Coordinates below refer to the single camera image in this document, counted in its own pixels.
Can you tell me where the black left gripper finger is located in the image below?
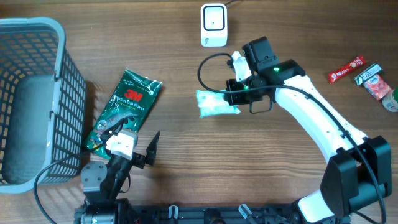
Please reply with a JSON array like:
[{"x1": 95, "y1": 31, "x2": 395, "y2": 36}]
[
  {"x1": 99, "y1": 118, "x2": 124, "y2": 142},
  {"x1": 146, "y1": 131, "x2": 160, "y2": 166}
]

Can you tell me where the teal tissue pack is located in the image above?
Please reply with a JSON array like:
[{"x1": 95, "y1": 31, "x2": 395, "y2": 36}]
[{"x1": 196, "y1": 90, "x2": 241, "y2": 118}]

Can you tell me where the green 3M gloves packet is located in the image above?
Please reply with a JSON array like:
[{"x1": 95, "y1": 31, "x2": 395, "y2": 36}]
[{"x1": 83, "y1": 69, "x2": 162, "y2": 159}]

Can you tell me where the red coffee stick sachet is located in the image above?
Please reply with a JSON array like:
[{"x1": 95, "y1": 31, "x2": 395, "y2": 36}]
[{"x1": 328, "y1": 55, "x2": 367, "y2": 84}]

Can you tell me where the red white small box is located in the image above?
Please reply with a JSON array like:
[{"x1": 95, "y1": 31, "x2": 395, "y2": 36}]
[{"x1": 363, "y1": 74, "x2": 392, "y2": 100}]

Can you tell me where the green lid jar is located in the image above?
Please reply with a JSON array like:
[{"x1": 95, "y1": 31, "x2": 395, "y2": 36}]
[{"x1": 382, "y1": 88, "x2": 398, "y2": 112}]

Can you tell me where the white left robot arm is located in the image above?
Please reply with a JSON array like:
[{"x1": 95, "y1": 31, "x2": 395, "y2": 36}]
[{"x1": 74, "y1": 116, "x2": 160, "y2": 224}]

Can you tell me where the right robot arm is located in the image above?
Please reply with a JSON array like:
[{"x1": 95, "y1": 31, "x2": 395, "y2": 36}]
[{"x1": 225, "y1": 37, "x2": 392, "y2": 223}]

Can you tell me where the white barcode scanner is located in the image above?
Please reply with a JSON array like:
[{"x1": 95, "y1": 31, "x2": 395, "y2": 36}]
[{"x1": 200, "y1": 3, "x2": 228, "y2": 47}]

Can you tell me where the grey plastic shopping basket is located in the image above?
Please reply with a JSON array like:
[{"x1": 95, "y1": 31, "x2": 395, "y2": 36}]
[{"x1": 1, "y1": 17, "x2": 87, "y2": 194}]

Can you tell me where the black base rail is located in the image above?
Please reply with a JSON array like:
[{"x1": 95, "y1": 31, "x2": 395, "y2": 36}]
[{"x1": 73, "y1": 204, "x2": 302, "y2": 224}]

